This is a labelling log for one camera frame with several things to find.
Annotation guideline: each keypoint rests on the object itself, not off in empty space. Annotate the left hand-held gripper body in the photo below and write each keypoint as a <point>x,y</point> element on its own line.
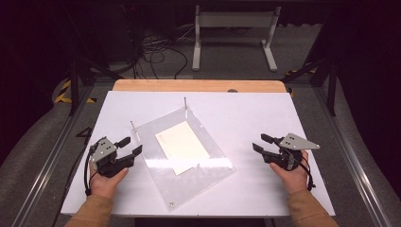
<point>103,150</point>

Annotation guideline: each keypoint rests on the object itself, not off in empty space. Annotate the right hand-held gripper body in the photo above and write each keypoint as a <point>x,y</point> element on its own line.
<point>293,143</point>

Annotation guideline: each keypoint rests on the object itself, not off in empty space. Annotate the person's left hand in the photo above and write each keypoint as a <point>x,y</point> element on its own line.
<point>106,184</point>

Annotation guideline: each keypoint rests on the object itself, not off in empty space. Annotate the person's right hand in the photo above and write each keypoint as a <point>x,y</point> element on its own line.
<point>293,179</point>

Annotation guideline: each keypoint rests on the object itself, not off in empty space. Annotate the thin metal pin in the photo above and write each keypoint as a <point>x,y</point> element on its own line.
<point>134,129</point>
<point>185,103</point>

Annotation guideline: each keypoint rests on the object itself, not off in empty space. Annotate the white board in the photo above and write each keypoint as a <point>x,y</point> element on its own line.
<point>239,126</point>

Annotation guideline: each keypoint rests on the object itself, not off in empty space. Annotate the white paper sheet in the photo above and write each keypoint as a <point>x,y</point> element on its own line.
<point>183,148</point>

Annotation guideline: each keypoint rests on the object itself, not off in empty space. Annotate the clear acrylic panel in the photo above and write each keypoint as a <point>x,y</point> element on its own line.
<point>176,189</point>

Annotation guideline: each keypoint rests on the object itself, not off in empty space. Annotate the black metal stand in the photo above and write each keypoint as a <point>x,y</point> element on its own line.
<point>74,82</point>
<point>331,82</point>

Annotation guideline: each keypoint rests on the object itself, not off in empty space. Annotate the yellow black floor tape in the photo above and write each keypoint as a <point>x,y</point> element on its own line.
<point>299,70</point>

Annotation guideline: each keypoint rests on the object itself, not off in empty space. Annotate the wooden table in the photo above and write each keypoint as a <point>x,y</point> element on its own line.
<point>198,85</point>

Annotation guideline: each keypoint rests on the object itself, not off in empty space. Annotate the white metal stand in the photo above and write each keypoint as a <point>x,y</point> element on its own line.
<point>236,19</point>

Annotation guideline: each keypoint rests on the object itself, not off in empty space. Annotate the aluminium rail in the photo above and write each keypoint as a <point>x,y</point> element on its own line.
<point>353,157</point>
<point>50,157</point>

